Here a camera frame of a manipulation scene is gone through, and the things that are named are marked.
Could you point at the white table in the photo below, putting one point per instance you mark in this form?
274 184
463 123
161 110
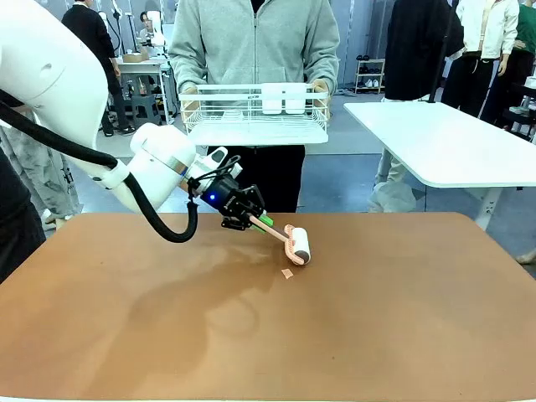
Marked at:
439 138

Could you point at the hanging black coat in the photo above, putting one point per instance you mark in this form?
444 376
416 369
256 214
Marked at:
412 50

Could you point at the white drip tray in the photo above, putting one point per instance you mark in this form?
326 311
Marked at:
251 138

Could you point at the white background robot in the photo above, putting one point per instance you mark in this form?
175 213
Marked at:
156 27

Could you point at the person in grey patterned trousers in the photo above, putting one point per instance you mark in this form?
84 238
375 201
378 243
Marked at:
46 176

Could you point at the grey step stool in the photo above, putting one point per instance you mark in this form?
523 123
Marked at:
146 109

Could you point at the white cutlery holder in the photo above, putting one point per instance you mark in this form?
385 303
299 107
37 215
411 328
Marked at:
272 106

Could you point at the small pink paper scrap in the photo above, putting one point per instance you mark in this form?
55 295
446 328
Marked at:
287 274

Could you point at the person's left forearm grey sleeve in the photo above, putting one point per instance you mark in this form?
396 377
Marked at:
322 67

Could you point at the black shelf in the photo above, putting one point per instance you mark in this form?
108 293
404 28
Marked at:
521 113

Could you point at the person's right forearm grey sleeve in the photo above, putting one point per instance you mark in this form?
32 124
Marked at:
188 71

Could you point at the person in white jacket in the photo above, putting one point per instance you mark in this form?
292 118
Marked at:
490 29

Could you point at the grey workbench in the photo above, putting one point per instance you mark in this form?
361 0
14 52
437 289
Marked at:
138 69

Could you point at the person in green top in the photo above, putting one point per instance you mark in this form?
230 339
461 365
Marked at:
525 37

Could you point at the person's left hand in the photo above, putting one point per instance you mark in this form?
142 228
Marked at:
323 90

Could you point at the shoe rack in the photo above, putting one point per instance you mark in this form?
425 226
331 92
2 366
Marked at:
370 75

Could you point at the person's foot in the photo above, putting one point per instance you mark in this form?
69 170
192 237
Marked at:
527 256

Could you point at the black stand pole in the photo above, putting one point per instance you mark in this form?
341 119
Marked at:
438 84

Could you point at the cardboard box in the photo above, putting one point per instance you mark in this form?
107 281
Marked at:
136 58

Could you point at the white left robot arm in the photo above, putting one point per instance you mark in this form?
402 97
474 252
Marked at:
42 63

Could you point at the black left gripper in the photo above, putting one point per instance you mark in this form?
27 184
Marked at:
229 199

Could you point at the person in black jacket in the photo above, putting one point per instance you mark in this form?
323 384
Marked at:
88 29

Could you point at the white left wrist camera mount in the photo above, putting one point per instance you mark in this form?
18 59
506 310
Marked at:
235 169

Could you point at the person in grey hoodie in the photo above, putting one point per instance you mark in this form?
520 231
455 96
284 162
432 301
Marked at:
251 42

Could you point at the person's right hand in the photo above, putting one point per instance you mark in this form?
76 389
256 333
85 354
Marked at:
189 89

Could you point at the pink lint roller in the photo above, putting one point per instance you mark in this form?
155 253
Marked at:
299 245

